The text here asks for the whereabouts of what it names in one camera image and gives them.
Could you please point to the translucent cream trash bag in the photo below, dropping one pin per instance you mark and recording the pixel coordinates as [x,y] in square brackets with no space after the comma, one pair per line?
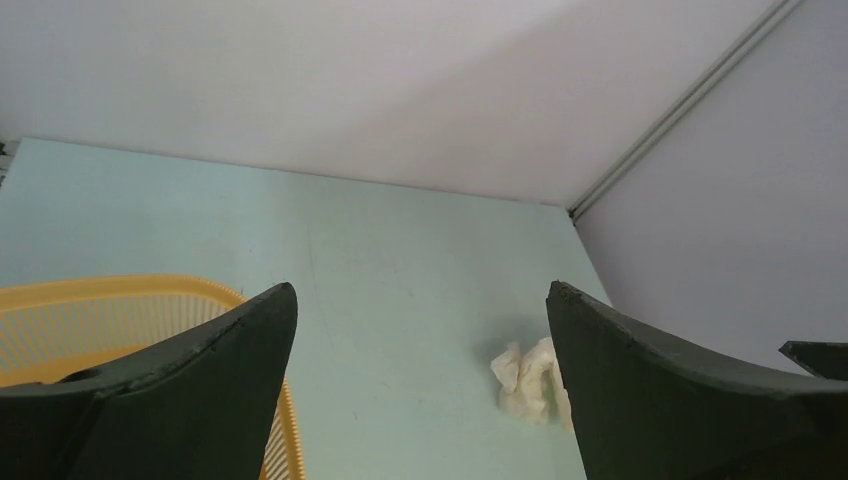
[531,382]

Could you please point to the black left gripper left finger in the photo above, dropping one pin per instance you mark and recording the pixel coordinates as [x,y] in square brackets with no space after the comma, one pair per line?
[199,397]

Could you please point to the aluminium corner frame post right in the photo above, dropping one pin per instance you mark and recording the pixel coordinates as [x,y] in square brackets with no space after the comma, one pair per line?
[704,84]

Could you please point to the yellow plastic trash bin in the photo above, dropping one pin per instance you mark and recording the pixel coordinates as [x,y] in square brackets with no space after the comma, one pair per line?
[99,318]

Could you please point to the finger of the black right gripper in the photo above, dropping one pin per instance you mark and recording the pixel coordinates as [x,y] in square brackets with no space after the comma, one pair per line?
[826,360]

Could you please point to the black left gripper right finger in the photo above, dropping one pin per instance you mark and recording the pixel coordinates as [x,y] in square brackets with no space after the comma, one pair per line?
[647,404]

